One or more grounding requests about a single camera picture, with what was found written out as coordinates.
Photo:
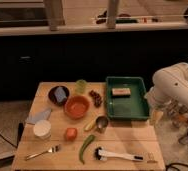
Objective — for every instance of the white dish brush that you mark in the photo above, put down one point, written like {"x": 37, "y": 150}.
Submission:
{"x": 101, "y": 153}

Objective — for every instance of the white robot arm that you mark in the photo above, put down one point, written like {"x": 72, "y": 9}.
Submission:
{"x": 169, "y": 83}

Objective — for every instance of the red bowl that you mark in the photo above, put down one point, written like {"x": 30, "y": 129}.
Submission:
{"x": 76, "y": 107}

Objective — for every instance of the dark bowl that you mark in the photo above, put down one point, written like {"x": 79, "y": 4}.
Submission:
{"x": 52, "y": 97}

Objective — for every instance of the green translucent cup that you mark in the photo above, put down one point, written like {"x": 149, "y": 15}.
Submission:
{"x": 80, "y": 86}

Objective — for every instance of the dark red grape bunch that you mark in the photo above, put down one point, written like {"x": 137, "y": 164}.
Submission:
{"x": 97, "y": 99}

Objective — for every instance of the brown sponge block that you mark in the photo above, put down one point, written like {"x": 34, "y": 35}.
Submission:
{"x": 119, "y": 92}

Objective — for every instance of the blue sponge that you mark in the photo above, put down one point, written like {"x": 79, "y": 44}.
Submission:
{"x": 60, "y": 94}

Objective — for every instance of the green plastic tray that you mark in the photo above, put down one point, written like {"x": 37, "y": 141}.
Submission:
{"x": 133, "y": 107}

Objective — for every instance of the metal measuring cup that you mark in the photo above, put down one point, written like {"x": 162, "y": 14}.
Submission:
{"x": 101, "y": 123}

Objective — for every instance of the yellow banana piece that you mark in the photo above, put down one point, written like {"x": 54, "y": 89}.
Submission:
{"x": 90, "y": 125}

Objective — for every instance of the green chili pepper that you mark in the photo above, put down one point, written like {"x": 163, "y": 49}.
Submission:
{"x": 85, "y": 144}

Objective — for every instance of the orange tomato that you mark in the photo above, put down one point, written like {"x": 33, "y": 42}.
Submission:
{"x": 70, "y": 134}

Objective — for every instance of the blue grey cloth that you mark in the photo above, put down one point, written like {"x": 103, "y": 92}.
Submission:
{"x": 43, "y": 115}

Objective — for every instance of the white cylindrical container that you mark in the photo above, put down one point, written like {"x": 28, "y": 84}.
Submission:
{"x": 42, "y": 129}

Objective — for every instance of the silver fork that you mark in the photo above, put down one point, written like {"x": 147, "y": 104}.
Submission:
{"x": 50, "y": 150}

